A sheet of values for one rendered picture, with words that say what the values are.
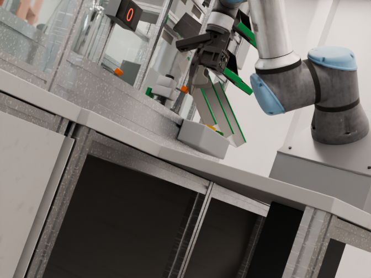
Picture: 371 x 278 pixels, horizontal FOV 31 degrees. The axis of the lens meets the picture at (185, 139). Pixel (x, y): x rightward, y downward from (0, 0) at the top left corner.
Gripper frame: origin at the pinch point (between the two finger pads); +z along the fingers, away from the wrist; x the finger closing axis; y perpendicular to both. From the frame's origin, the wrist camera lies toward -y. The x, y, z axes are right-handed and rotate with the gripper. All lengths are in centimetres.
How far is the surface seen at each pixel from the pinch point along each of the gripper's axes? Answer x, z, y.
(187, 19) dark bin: 23.7, -27.8, -21.3
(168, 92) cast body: -2.2, 2.7, -5.3
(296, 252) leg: -54, 33, 58
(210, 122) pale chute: 20.0, 5.0, 1.5
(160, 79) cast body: -2.2, -0.5, -9.4
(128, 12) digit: -19.8, -13.6, -17.0
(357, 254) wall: 983, 33, -68
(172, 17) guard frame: 93, -47, -66
